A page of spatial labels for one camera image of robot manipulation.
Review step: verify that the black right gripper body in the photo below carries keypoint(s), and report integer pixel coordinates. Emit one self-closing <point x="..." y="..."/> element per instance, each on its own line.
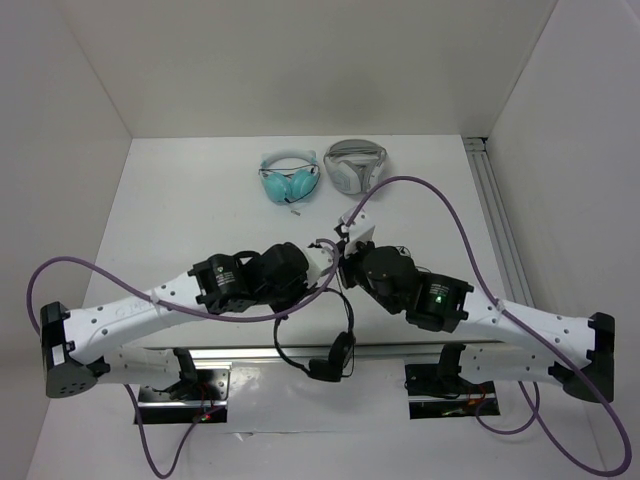
<point x="353" y="274"/>

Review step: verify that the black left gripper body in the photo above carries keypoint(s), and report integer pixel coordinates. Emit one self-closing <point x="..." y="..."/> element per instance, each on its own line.
<point x="282" y="298"/>

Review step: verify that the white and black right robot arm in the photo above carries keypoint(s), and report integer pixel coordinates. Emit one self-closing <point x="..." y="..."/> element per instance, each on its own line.
<point x="575" y="353"/>

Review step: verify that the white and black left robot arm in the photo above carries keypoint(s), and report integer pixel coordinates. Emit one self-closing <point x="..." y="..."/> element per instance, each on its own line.
<point x="85" y="346"/>

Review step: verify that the teal cat-ear headphones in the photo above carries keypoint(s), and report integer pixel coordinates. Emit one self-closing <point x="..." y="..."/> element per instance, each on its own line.
<point x="289" y="184"/>

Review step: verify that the white grey gaming headset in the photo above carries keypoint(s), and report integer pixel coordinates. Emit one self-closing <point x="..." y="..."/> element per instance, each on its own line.
<point x="355" y="166"/>

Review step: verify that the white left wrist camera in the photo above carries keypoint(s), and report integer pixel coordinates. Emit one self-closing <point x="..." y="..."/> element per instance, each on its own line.
<point x="323" y="259"/>

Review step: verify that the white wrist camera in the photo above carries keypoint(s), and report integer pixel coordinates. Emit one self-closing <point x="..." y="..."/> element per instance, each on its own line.
<point x="359" y="231"/>
<point x="323" y="259"/>

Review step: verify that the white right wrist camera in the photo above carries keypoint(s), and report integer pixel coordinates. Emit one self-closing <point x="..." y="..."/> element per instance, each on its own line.
<point x="359" y="231"/>

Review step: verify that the aluminium front rail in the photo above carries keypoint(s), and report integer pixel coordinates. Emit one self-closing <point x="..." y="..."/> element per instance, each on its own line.
<point x="413" y="352"/>

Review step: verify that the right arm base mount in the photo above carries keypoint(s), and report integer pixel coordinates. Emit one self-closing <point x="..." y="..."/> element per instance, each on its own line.
<point x="436" y="389"/>

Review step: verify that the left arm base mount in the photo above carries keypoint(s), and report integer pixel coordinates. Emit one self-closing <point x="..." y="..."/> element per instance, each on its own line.
<point x="201" y="392"/>

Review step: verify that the aluminium side rail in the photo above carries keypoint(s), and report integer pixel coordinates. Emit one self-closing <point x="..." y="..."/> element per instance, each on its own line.
<point x="502" y="237"/>

